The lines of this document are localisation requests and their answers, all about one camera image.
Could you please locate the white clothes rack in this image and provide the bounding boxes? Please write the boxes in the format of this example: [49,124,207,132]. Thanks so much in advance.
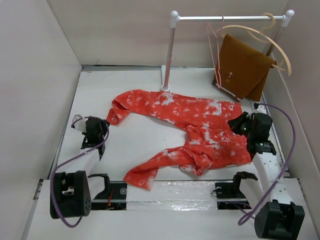
[159,9,295,113]

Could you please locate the orange tie-dye trousers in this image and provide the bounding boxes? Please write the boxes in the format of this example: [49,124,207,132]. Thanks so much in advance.
[106,88,252,192]

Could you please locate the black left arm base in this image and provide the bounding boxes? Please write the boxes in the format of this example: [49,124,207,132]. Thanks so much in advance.
[88,173,128,211]

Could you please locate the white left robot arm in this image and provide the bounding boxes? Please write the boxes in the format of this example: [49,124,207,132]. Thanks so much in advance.
[49,115,112,228]

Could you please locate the pink wire hanger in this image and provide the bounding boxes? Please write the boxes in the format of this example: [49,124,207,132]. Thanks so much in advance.
[206,14,229,90]

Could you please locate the brown folded trousers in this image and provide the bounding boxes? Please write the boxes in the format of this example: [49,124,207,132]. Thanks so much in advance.
[216,34,277,102]

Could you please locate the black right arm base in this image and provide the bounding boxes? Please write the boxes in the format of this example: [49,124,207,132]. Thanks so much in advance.
[211,171,258,210]

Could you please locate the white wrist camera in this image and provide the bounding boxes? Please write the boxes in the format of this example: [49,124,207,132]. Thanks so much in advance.
[252,102,268,115]
[71,114,86,132]

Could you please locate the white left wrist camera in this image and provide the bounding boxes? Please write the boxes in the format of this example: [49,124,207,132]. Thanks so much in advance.
[71,114,86,132]

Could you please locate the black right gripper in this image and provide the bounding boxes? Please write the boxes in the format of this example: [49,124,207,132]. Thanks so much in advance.
[227,111,255,139]

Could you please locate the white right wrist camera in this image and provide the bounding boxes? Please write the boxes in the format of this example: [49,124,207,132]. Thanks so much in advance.
[252,102,268,115]

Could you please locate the beige wooden hanger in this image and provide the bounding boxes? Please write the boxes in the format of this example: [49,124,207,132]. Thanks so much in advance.
[214,13,292,76]

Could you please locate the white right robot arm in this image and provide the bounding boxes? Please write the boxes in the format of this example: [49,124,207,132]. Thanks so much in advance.
[227,111,305,240]

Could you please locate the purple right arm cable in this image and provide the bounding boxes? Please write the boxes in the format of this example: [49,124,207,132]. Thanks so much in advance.
[237,102,298,226]

